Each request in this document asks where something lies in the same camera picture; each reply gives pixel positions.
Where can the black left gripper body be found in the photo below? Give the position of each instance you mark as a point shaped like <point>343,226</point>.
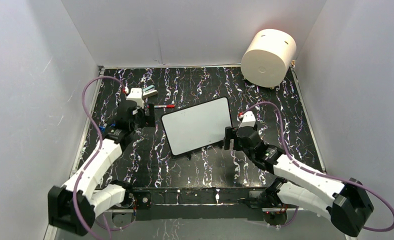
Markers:
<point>134,125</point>

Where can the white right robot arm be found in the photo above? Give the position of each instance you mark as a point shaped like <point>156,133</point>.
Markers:
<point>345,203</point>

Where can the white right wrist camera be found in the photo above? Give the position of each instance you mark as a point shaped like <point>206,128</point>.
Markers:
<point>247,119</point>

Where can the red capped whiteboard marker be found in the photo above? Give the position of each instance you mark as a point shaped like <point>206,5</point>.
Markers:
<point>170,106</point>

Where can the teal and cream eraser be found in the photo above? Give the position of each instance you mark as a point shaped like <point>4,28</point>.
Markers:
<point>149,92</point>

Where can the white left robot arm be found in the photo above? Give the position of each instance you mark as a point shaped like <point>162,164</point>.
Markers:
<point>76,204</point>

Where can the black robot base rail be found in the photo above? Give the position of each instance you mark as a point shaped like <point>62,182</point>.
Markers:
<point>248,203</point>

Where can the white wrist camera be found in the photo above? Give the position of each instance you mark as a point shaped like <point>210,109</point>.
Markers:
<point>136,95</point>
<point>247,119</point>

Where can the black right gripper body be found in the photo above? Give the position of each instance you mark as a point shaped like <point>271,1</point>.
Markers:
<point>251,154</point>

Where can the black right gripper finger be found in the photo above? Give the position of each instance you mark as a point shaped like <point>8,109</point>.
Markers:
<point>236,155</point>
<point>230,133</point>

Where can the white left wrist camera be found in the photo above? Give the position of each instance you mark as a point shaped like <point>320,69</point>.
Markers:
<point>136,95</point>

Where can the black framed whiteboard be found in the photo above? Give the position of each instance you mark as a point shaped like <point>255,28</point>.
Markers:
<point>197,126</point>

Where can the cream cylindrical container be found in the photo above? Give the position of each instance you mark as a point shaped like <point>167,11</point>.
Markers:
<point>268,58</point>

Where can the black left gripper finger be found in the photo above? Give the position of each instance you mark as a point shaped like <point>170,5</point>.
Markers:
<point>150,118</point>
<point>140,120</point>

